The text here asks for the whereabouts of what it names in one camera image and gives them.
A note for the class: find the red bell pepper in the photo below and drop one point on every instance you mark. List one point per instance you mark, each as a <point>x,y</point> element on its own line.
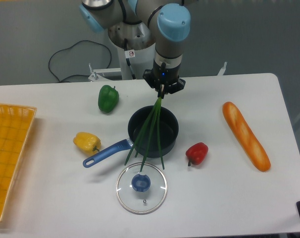
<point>196,153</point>

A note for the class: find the orange baguette bread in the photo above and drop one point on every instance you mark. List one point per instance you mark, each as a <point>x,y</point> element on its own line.
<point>245,136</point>

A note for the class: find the dark pot blue handle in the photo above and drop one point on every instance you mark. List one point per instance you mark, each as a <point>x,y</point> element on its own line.
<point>169,129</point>

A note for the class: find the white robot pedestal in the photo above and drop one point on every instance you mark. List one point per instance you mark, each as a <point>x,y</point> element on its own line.
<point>159,35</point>

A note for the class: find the green onion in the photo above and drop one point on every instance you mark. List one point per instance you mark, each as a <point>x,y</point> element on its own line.
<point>146,131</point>

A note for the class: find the green bell pepper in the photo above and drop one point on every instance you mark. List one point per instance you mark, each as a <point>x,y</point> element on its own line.
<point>108,98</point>

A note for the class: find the glass lid blue knob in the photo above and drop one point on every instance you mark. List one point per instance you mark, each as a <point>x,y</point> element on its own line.
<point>141,190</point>

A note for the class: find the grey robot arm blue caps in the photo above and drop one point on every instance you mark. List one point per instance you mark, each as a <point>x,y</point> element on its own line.
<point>131,5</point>

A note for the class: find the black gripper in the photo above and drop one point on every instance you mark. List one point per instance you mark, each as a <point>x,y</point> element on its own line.
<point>163,79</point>

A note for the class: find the yellow woven basket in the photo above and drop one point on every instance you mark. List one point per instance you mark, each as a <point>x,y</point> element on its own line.
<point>15,125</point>

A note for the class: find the yellow bell pepper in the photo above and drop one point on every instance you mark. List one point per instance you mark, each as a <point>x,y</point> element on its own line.
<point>88,143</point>

